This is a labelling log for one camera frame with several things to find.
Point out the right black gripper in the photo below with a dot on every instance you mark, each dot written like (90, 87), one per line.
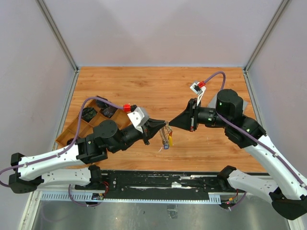
(188, 120)

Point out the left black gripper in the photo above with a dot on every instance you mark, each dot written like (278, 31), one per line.
(150, 129)

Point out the keyring with coloured keys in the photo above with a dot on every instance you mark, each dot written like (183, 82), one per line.
(166, 136)

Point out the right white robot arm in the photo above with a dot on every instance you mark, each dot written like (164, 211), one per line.
(287, 192)

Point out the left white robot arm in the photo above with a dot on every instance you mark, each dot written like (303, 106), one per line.
(54, 168)

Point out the wooden compartment tray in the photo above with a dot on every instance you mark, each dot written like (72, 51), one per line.
(84, 128)

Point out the grey cloth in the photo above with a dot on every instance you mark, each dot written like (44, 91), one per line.
(212, 103)

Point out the black items in tray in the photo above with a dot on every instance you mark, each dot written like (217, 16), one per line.
(106, 109)

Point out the green black item in tray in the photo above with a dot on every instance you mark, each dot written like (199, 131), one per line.
(88, 114)

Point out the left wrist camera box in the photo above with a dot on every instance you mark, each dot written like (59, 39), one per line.
(138, 118)

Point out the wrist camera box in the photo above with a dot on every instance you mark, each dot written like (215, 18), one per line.
(199, 88)
(138, 118)

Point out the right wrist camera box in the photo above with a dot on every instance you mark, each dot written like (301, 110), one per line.
(199, 88)

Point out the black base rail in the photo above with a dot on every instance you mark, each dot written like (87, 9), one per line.
(158, 185)

